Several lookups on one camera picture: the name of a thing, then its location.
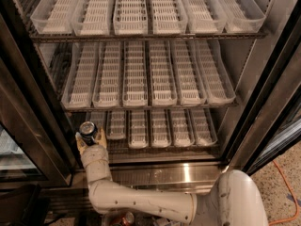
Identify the stainless steel fridge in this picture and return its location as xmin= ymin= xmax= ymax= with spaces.
xmin=0 ymin=0 xmax=301 ymax=215

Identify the fridge glass door right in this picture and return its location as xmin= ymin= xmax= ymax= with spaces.
xmin=223 ymin=0 xmax=300 ymax=175

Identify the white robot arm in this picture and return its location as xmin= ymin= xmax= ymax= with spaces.
xmin=75 ymin=130 xmax=269 ymax=226

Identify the clear plastic bin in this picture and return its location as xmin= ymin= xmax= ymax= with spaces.
xmin=101 ymin=210 xmax=192 ymax=226

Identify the clear tray shelf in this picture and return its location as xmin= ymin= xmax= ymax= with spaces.
xmin=150 ymin=0 xmax=188 ymax=34
xmin=71 ymin=0 xmax=114 ymax=36
xmin=195 ymin=40 xmax=236 ymax=105
xmin=129 ymin=110 xmax=149 ymax=149
xmin=182 ymin=0 xmax=227 ymax=34
xmin=170 ymin=109 xmax=195 ymax=147
xmin=84 ymin=112 xmax=105 ymax=129
xmin=122 ymin=41 xmax=148 ymax=107
xmin=61 ymin=42 xmax=98 ymax=109
xmin=113 ymin=0 xmax=148 ymax=35
xmin=190 ymin=108 xmax=217 ymax=147
xmin=31 ymin=0 xmax=78 ymax=35
xmin=170 ymin=40 xmax=206 ymax=105
xmin=106 ymin=111 xmax=126 ymax=140
xmin=92 ymin=41 xmax=121 ymax=108
xmin=149 ymin=40 xmax=177 ymax=106
xmin=218 ymin=0 xmax=265 ymax=33
xmin=150 ymin=110 xmax=171 ymax=148

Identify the orange soda can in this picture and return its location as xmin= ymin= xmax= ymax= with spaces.
xmin=109 ymin=212 xmax=135 ymax=226

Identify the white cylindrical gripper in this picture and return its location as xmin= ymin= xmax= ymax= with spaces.
xmin=75 ymin=127 xmax=112 ymax=184

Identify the orange cable on floor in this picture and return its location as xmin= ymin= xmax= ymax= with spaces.
xmin=267 ymin=159 xmax=301 ymax=226

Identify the blue pepsi can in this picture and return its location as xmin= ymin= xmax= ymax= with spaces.
xmin=79 ymin=121 xmax=98 ymax=146

